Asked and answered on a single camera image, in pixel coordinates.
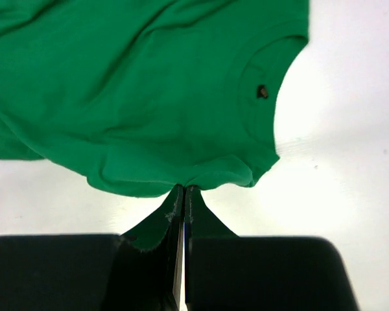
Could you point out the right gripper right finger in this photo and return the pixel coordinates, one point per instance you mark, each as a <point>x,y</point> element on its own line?
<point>224,271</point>

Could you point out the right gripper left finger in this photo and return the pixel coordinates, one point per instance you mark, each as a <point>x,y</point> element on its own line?
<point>137,270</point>

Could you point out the green t-shirt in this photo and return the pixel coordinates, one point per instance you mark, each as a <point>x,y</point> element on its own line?
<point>140,96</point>

